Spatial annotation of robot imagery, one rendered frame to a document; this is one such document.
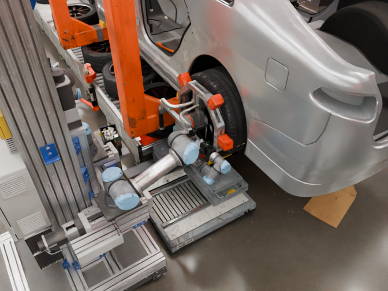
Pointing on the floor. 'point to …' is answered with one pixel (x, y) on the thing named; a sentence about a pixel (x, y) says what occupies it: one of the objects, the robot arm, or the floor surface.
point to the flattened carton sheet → (331, 205)
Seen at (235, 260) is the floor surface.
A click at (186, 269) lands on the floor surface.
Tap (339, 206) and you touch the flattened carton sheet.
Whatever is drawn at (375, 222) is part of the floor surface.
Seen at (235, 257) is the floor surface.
